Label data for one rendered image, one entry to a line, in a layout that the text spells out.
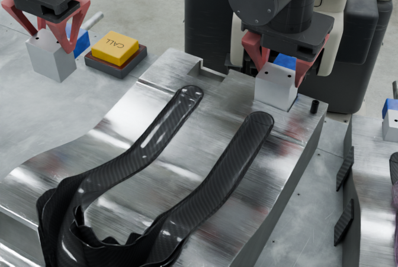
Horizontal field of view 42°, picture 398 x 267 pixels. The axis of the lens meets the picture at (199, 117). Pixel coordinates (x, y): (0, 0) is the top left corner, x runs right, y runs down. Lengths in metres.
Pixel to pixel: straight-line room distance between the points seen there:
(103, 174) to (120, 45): 0.35
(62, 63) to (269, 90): 0.28
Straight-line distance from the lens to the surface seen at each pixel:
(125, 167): 0.64
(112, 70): 0.90
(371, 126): 0.78
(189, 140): 0.68
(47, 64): 0.74
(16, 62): 0.98
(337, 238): 0.70
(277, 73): 0.71
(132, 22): 2.47
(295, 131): 0.70
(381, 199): 0.66
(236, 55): 1.13
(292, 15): 0.63
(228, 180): 0.64
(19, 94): 0.91
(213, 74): 0.79
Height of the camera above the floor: 1.38
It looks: 44 degrees down
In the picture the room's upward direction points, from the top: 1 degrees clockwise
